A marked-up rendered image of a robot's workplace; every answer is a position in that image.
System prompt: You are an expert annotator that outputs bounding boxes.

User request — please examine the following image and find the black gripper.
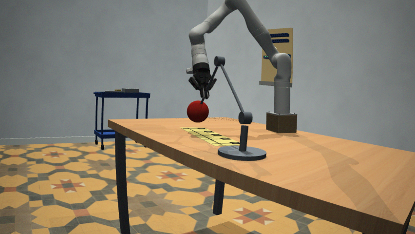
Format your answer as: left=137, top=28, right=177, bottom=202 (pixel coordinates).
left=189, top=62, right=217, bottom=99

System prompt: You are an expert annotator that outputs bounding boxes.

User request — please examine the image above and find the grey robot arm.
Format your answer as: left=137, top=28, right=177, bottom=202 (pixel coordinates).
left=189, top=0, right=291, bottom=114

